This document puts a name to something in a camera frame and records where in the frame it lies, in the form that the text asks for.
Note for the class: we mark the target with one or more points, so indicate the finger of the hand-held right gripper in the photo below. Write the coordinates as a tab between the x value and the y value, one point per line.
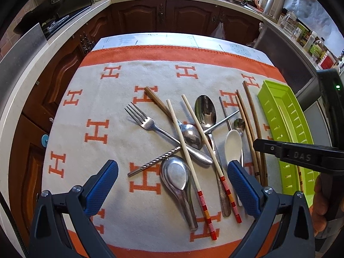
301	156

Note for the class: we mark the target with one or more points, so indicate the large steel spoon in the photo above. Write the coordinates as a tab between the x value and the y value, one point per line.
205	110

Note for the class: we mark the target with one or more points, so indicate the dark wooden kitchen cabinets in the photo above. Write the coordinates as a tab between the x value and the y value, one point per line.
139	16

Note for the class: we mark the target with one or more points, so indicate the glass jars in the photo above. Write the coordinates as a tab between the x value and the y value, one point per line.
289	21

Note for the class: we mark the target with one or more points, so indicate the hanging clear plastic bag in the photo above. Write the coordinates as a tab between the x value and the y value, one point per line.
219	31

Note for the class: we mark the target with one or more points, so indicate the pink jug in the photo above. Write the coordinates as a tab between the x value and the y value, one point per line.
259	0

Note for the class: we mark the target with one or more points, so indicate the steel electric kettle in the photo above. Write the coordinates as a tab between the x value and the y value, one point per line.
272	2

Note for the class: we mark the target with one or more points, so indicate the green plastic utensil tray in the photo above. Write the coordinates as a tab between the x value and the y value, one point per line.
293	118

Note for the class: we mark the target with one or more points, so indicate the red box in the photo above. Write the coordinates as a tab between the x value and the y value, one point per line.
326	60

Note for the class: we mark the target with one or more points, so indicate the black gas stove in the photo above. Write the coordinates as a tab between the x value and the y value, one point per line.
55	24

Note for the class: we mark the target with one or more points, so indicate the steel splash panel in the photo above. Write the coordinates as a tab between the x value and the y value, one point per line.
24	51

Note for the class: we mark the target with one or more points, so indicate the grey panel cabinet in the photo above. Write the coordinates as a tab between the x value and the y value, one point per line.
285	56

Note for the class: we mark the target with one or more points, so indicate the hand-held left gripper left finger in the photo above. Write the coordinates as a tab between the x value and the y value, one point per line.
103	185

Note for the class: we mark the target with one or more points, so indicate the steel soup spoon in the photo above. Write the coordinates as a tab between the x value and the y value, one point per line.
174	172

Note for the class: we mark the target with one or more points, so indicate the white ceramic spoon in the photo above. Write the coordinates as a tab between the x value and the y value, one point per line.
233	145

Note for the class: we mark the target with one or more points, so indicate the person's right hand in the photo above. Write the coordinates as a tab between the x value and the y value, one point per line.
321	201

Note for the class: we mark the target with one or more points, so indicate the metal chopstick twisted grip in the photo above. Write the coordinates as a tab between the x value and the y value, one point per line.
224	113
150	164

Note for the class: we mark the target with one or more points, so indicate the orange white printed blanket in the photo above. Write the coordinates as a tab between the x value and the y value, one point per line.
113	139

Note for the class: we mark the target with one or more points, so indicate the steel fork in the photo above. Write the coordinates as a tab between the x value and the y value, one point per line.
146	123

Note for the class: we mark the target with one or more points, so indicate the row of condiment bottles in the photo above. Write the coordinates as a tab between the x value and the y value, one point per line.
311	40

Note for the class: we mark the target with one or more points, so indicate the white stone countertop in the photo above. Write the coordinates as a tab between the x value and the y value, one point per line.
80	18

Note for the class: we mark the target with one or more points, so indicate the tan chopstick striped end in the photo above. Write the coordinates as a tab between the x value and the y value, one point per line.
255	121
246	123

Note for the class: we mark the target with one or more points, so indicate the ivory chopstick red striped end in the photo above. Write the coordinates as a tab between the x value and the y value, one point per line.
182	147
199	129

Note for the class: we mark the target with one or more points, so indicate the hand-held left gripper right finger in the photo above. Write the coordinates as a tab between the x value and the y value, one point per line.
243	190

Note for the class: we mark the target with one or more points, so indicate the small steel spoon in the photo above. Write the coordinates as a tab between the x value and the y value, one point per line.
239	125

